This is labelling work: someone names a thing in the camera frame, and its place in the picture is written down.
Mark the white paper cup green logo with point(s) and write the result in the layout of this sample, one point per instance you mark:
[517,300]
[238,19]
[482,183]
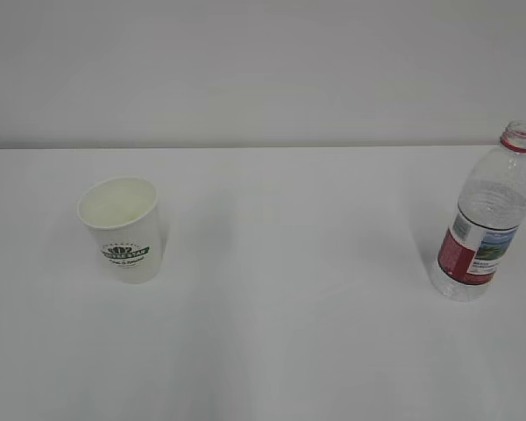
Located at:
[121,214]

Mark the clear plastic water bottle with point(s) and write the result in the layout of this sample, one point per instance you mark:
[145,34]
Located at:
[490,208]

